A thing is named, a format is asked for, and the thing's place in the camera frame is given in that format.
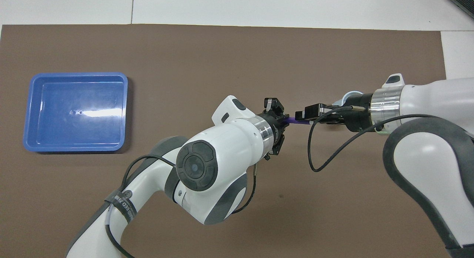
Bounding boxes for brown table mat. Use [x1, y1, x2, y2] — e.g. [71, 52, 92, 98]
[0, 24, 466, 258]

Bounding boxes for purple pen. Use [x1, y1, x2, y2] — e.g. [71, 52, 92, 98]
[283, 117, 313, 126]

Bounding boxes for blue plastic tray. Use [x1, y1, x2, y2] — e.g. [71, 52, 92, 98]
[23, 72, 128, 153]

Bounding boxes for grey ribbed device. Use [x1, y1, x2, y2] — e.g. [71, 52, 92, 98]
[447, 0, 474, 15]

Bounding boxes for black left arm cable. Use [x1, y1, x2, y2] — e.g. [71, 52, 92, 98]
[105, 154, 257, 258]

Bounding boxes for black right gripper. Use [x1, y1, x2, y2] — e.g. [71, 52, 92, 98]
[318, 93, 376, 133]

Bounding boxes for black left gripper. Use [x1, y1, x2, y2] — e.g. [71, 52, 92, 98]
[259, 97, 343, 160]

